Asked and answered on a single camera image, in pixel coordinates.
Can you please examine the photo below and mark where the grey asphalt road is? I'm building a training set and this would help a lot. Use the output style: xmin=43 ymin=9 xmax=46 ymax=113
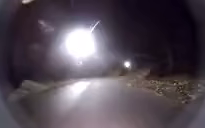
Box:
xmin=9 ymin=76 xmax=205 ymax=128

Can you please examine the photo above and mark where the pale dirt verge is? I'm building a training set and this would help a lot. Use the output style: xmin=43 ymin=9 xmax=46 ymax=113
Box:
xmin=6 ymin=78 xmax=75 ymax=102

